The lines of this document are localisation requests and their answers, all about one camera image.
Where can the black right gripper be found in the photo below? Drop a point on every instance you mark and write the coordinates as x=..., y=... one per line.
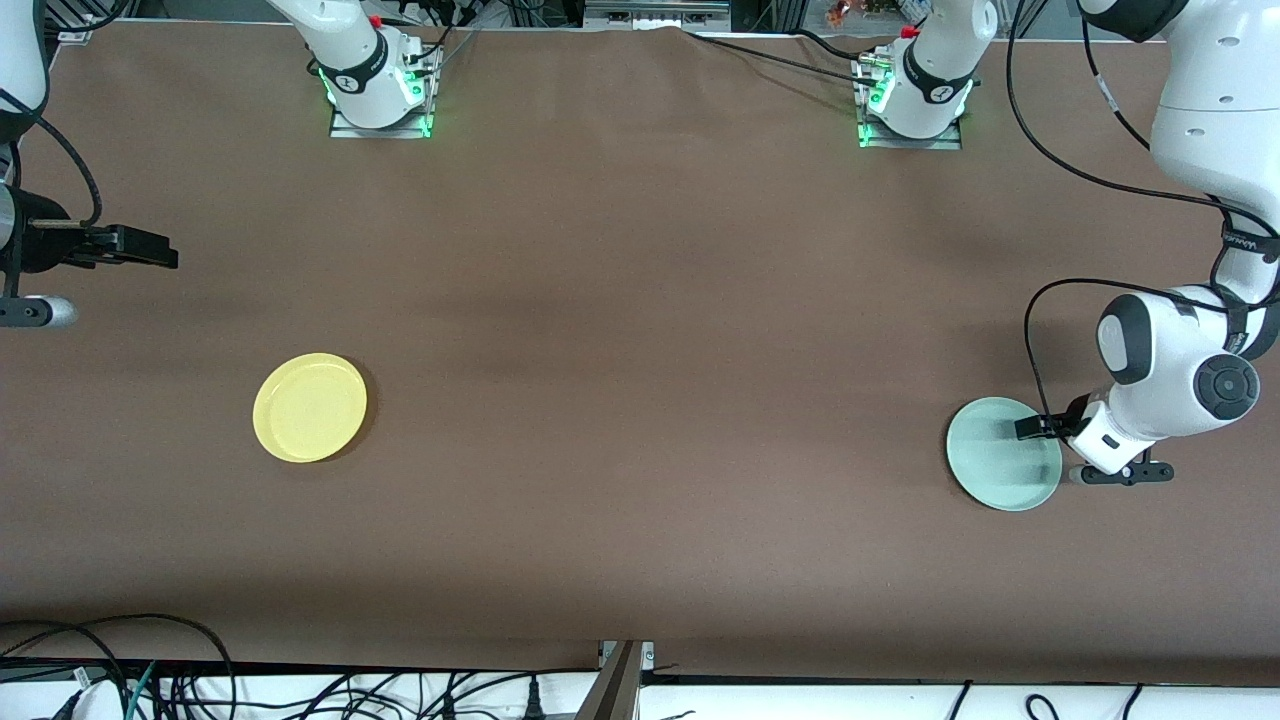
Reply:
x=42, y=245

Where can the brown table cover sheet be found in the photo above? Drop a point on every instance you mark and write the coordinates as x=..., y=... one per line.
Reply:
x=700, y=500

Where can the black power plug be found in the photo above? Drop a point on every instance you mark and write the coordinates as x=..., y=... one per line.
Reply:
x=533, y=700

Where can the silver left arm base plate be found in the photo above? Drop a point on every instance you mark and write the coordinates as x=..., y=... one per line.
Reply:
x=940, y=143

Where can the pale green round plate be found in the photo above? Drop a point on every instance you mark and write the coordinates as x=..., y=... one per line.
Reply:
x=995, y=465

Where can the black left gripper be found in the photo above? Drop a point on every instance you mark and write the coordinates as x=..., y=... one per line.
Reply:
x=1074, y=413

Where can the yellow round plate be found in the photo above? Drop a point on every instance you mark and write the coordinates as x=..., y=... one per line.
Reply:
x=310, y=407

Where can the orange background object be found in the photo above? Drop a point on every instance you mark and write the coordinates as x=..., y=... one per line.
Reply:
x=845, y=12

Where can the aluminium profile beam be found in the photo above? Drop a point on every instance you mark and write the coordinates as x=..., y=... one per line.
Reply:
x=612, y=690

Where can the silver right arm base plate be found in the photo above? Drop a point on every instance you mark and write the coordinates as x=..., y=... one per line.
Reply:
x=400, y=131

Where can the silver corner bracket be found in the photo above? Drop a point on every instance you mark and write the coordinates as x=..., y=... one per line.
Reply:
x=648, y=655

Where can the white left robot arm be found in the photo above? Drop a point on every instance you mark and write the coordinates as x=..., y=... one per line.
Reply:
x=1200, y=100

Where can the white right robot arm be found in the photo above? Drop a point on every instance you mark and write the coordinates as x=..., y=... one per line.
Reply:
x=365, y=80

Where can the white lower shelf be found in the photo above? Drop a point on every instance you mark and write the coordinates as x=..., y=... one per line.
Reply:
x=800, y=705

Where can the grey background device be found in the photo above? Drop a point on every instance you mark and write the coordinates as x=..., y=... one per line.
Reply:
x=655, y=14

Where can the aluminium frame corner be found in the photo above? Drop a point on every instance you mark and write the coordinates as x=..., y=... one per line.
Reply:
x=75, y=30

